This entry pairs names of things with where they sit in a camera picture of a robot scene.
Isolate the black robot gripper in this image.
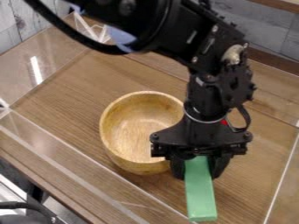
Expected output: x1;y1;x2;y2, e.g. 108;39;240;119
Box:
150;116;254;180

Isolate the clear acrylic corner bracket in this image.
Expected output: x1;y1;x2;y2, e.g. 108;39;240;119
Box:
73;12;114;45

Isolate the red plush strawberry toy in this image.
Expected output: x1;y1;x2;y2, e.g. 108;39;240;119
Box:
220;119;228;126

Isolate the clear acrylic enclosure wall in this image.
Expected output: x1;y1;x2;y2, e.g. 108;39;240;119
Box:
0;27;299;224

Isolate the black metal table mount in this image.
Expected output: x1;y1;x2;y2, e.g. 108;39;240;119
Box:
0;185;64;224

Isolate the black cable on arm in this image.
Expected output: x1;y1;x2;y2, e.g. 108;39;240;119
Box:
227;104;252;134

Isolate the light wooden bowl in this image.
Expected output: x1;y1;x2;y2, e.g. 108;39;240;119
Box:
99;91;183;175

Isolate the green rectangular stick block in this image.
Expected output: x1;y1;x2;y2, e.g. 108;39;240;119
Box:
184;157;218;222

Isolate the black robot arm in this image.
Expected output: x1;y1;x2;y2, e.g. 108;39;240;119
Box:
24;0;258;179

